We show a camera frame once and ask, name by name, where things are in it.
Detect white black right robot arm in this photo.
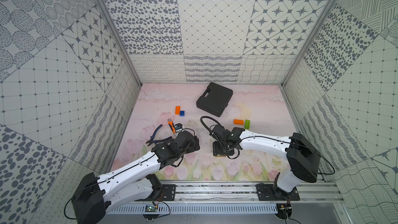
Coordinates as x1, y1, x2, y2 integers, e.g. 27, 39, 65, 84
209, 125, 321, 194

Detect orange handled tool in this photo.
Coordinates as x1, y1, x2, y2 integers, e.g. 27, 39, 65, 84
167, 118, 177, 134

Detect controller board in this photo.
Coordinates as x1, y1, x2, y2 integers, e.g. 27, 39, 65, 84
275, 203, 292, 220
143, 205, 160, 220

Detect left controller board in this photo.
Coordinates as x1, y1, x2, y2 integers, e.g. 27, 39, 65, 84
143, 205, 160, 220

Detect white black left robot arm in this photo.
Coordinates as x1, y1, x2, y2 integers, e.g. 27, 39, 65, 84
69, 130, 200, 224

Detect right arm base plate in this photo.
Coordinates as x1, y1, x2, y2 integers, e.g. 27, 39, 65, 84
256, 183, 300, 202

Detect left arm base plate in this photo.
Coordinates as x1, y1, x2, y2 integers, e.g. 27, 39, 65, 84
153, 184, 177, 202

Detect orange lego brick right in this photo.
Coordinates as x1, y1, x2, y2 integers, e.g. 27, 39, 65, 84
233, 119, 245, 125

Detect black plastic carrying case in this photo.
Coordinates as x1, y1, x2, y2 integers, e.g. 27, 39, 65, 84
196, 82, 233, 117

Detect right controller board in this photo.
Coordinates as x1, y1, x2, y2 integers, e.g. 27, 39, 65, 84
275, 203, 292, 220

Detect blue handled pliers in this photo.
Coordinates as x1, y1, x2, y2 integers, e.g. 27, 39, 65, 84
145, 124, 173, 147

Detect green long lego brick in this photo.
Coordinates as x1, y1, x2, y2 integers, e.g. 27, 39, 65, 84
244, 119, 251, 130

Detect orange lego brick far left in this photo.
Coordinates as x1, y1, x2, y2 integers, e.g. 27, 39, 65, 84
175, 106, 181, 115

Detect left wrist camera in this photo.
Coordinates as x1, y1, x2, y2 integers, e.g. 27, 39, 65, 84
174, 123, 184, 133

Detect orange lego brick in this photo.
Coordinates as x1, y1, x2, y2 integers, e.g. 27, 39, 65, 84
233, 119, 245, 125
175, 106, 181, 115

